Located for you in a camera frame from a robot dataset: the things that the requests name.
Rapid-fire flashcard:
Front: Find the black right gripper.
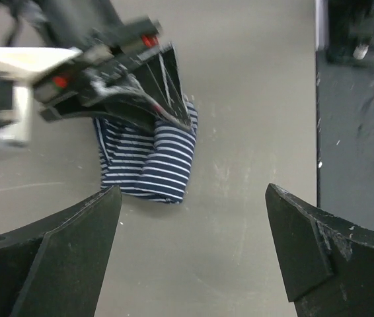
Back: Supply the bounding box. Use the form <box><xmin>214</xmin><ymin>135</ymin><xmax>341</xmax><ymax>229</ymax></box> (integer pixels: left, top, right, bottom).
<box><xmin>34</xmin><ymin>18</ymin><xmax>191</xmax><ymax>131</ymax></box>

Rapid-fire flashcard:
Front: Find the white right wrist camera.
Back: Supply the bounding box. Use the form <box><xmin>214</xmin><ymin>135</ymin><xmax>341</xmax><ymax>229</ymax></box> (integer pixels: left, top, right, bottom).
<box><xmin>0</xmin><ymin>47</ymin><xmax>81</xmax><ymax>148</ymax></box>

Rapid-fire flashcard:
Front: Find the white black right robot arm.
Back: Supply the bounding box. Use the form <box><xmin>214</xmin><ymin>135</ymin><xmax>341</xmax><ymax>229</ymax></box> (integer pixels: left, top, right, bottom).
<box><xmin>4</xmin><ymin>1</ymin><xmax>192</xmax><ymax>131</ymax></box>

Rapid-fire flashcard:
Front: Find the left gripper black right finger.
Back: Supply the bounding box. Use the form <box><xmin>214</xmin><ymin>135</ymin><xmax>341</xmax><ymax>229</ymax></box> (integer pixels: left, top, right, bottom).
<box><xmin>265</xmin><ymin>184</ymin><xmax>374</xmax><ymax>317</ymax></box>

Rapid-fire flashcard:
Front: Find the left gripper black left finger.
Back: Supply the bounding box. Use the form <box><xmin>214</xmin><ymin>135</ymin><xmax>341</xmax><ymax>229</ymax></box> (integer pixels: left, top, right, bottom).
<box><xmin>0</xmin><ymin>186</ymin><xmax>122</xmax><ymax>317</ymax></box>

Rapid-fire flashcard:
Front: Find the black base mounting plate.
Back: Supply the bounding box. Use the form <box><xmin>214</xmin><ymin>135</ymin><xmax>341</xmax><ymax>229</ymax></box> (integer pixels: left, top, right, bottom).
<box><xmin>316</xmin><ymin>1</ymin><xmax>374</xmax><ymax>230</ymax></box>

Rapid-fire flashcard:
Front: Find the navy striped boxer underwear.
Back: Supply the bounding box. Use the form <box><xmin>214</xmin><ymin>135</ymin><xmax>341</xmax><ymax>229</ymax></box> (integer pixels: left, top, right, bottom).
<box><xmin>93</xmin><ymin>101</ymin><xmax>198</xmax><ymax>204</ymax></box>

